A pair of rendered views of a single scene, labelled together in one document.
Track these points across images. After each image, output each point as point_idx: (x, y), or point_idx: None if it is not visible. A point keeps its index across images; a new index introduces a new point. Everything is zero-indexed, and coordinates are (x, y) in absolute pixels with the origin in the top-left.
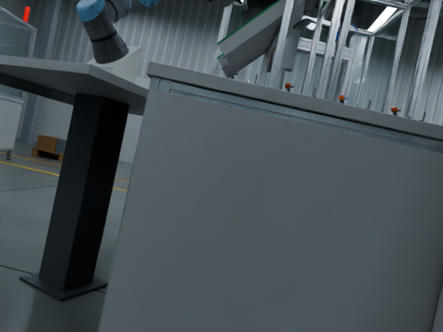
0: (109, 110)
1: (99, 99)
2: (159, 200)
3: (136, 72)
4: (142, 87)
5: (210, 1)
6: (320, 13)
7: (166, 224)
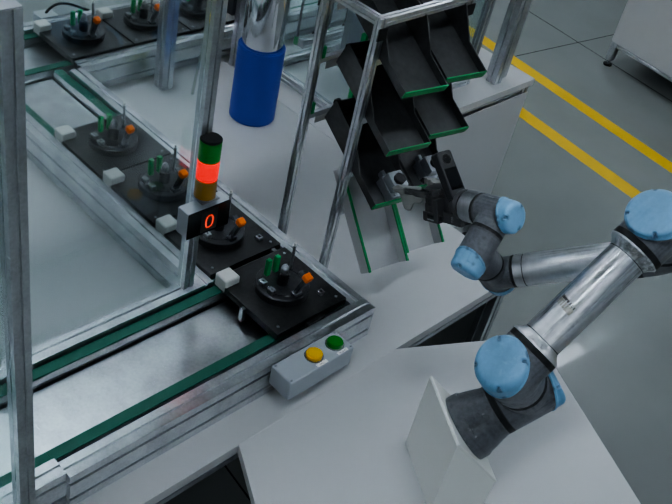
0: None
1: None
2: (468, 327)
3: (417, 410)
4: (465, 342)
5: (424, 219)
6: (309, 118)
7: (458, 333)
